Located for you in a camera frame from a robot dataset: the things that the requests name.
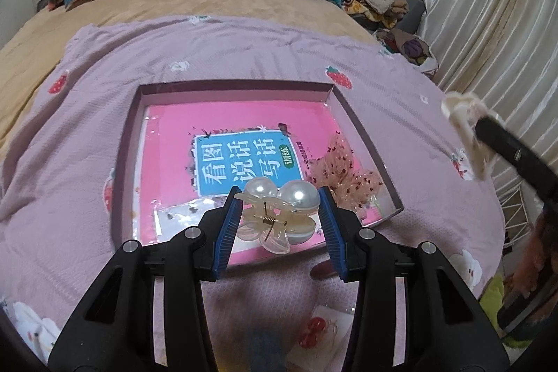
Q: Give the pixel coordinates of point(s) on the red cherry hair clip packet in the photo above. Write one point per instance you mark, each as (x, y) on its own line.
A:
(314, 330)

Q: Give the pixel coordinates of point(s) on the pink book with blue label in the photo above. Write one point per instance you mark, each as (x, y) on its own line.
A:
(170, 145)

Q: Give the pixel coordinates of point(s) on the blue rectangular hair clip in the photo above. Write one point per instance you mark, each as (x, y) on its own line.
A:
(263, 348)

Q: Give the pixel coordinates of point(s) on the pearl hair claw clip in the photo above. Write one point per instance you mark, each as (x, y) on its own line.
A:
(279, 215)

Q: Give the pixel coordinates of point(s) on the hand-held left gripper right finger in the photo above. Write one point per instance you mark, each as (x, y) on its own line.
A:
(332, 232)

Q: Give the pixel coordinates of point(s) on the shallow cardboard box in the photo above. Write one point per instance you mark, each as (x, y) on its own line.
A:
(126, 163)

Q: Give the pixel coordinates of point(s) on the white curtain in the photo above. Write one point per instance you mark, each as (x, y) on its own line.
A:
(488, 14)

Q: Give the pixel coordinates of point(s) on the sequined tulle hair bow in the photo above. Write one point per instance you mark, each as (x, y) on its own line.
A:
(344, 171)

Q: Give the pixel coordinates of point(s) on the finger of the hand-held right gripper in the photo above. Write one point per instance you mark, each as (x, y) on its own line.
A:
(518, 154)

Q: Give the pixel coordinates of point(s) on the white hair claw clip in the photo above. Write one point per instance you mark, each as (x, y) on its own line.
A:
(464, 128)

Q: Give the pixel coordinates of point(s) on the small clear earring bag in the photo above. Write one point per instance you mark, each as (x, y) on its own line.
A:
(174, 217)

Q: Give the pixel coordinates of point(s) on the tan bed sheet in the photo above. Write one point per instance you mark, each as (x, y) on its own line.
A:
(174, 1)

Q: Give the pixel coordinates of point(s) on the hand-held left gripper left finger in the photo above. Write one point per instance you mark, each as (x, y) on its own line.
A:
(226, 232)

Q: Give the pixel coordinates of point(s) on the person's right hand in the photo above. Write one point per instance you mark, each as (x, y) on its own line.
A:
(538, 254)

